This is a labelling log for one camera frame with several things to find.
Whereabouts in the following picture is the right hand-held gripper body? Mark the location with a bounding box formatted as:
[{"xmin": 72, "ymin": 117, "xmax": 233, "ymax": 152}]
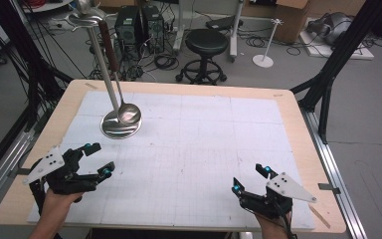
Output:
[{"xmin": 238, "ymin": 171, "xmax": 318, "ymax": 221}]

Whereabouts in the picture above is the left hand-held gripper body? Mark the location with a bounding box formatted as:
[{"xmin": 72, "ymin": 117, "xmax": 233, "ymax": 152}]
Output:
[{"xmin": 22, "ymin": 144, "xmax": 97, "ymax": 215}]

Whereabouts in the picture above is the steel utensil stand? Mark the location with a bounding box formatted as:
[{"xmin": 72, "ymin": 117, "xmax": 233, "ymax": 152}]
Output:
[{"xmin": 67, "ymin": 0, "xmax": 143, "ymax": 140}]

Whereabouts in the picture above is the steel ladle with brown handle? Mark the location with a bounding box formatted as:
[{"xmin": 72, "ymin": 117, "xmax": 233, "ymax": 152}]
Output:
[{"xmin": 97, "ymin": 19, "xmax": 143, "ymax": 126}]

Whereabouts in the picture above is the person's right hand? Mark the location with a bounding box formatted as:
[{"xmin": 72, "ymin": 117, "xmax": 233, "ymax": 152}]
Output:
[{"xmin": 254, "ymin": 212, "xmax": 293, "ymax": 235}]

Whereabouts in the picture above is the person's left hand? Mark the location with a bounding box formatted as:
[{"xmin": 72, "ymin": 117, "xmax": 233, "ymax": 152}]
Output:
[{"xmin": 40, "ymin": 188, "xmax": 85, "ymax": 230}]

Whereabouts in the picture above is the long tan tape strip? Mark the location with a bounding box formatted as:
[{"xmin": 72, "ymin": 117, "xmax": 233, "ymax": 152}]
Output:
[{"xmin": 307, "ymin": 204, "xmax": 332, "ymax": 230}]

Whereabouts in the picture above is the white grid mat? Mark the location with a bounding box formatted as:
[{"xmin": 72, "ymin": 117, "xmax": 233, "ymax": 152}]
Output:
[{"xmin": 27, "ymin": 90, "xmax": 316, "ymax": 232}]

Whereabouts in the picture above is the small white hanging stand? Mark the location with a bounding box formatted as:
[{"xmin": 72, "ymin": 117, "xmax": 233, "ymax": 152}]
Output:
[{"xmin": 252, "ymin": 18, "xmax": 284, "ymax": 69}]

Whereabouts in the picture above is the white power strip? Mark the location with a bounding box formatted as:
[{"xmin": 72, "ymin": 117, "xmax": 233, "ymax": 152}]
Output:
[{"xmin": 48, "ymin": 18, "xmax": 78, "ymax": 33}]

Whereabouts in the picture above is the black computer tower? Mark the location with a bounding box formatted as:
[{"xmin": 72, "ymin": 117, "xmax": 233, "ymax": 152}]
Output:
[
  {"xmin": 114, "ymin": 6, "xmax": 143, "ymax": 47},
  {"xmin": 141, "ymin": 5, "xmax": 165, "ymax": 54}
]

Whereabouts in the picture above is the white desk leg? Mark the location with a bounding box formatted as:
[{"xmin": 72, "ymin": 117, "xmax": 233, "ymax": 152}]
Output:
[
  {"xmin": 228, "ymin": 0, "xmax": 245, "ymax": 63},
  {"xmin": 173, "ymin": 0, "xmax": 187, "ymax": 53}
]

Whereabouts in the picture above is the white flat board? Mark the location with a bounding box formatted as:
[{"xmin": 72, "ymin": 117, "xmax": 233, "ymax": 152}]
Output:
[{"xmin": 298, "ymin": 33, "xmax": 375, "ymax": 61}]

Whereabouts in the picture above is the black round stool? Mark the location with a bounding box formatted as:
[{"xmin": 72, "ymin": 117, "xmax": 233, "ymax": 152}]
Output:
[{"xmin": 175, "ymin": 28, "xmax": 229, "ymax": 86}]

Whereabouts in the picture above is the white round table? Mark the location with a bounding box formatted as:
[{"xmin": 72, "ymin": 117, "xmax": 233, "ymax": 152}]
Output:
[{"xmin": 21, "ymin": 0, "xmax": 75, "ymax": 14}]

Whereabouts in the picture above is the cardboard box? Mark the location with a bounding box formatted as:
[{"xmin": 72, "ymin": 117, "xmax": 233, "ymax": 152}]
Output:
[{"xmin": 274, "ymin": 0, "xmax": 311, "ymax": 45}]

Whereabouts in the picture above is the black flat footrest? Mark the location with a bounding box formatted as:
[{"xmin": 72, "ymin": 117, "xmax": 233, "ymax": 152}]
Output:
[{"xmin": 205, "ymin": 15, "xmax": 244, "ymax": 31}]

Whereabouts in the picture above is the grey bag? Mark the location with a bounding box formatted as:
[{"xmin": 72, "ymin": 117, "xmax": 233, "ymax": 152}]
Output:
[{"xmin": 306, "ymin": 12, "xmax": 353, "ymax": 46}]

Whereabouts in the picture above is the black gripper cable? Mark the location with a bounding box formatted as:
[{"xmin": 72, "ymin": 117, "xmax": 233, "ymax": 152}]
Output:
[{"xmin": 273, "ymin": 200, "xmax": 297, "ymax": 239}]

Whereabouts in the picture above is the grey metal bracket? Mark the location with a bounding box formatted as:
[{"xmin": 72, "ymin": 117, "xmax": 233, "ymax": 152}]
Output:
[
  {"xmin": 317, "ymin": 182, "xmax": 342, "ymax": 195},
  {"xmin": 7, "ymin": 167, "xmax": 32, "ymax": 177}
]

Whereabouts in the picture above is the aluminium rail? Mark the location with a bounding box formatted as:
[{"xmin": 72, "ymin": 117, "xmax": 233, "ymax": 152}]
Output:
[
  {"xmin": 299, "ymin": 109, "xmax": 368, "ymax": 239},
  {"xmin": 0, "ymin": 128, "xmax": 36, "ymax": 218}
]

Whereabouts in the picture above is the black metal frame with cables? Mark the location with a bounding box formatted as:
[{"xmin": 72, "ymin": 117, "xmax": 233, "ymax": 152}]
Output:
[{"xmin": 0, "ymin": 0, "xmax": 75, "ymax": 132}]

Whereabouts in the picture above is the coiled black cable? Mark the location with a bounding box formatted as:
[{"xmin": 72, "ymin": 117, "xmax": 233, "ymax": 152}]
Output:
[
  {"xmin": 153, "ymin": 53, "xmax": 180, "ymax": 71},
  {"xmin": 245, "ymin": 35, "xmax": 267, "ymax": 49}
]

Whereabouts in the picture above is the black metal frame post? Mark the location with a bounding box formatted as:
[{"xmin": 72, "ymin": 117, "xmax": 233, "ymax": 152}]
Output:
[{"xmin": 289, "ymin": 0, "xmax": 382, "ymax": 144}]

